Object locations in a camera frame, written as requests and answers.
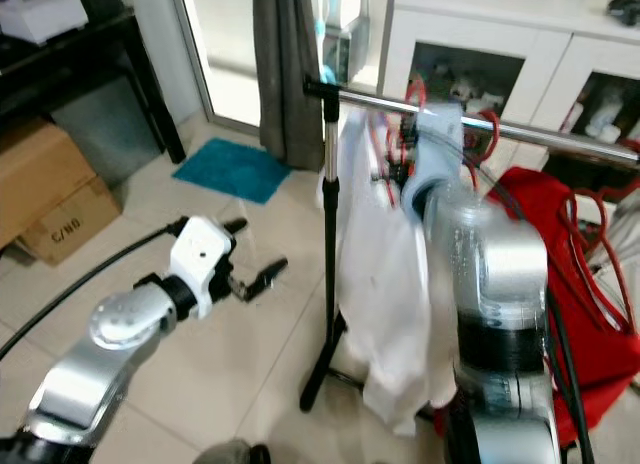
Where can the red plastic hanger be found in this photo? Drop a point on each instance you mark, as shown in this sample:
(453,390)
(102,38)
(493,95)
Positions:
(415,87)
(595,244)

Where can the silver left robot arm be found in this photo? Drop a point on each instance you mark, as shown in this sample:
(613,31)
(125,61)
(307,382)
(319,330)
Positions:
(80,394)

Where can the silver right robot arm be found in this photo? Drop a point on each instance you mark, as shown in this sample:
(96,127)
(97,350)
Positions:
(490,254)

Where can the teal floor mat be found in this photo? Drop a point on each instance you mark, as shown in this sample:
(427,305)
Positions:
(230,171)

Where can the metal clothes rack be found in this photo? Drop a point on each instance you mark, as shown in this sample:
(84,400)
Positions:
(331,244)

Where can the grey curtain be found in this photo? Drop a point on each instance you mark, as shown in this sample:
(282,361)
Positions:
(285,74)

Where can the small printed cardboard box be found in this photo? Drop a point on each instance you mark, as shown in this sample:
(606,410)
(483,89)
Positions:
(75,229)

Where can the grey board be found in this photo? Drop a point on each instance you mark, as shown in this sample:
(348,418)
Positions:
(105,124)

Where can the grey robot leg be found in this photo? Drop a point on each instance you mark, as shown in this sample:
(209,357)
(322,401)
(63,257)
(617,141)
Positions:
(245,452)

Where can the glass sliding door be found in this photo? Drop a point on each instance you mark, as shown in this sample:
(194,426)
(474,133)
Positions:
(220,54)

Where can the large cardboard box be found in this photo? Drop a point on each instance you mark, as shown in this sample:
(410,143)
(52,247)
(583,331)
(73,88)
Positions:
(40,179)

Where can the black desk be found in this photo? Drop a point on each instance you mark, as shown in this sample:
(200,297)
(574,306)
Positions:
(80,49)

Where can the white computer case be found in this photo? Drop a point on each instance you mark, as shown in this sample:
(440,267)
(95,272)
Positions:
(40,9)

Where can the red t-shirt white print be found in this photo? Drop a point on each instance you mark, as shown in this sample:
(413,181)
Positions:
(600,334)

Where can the pale blue right wrist camera mount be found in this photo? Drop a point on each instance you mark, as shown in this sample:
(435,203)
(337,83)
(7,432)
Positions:
(435,149)

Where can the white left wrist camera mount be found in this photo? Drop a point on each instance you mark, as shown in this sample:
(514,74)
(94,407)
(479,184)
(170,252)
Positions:
(200,249)

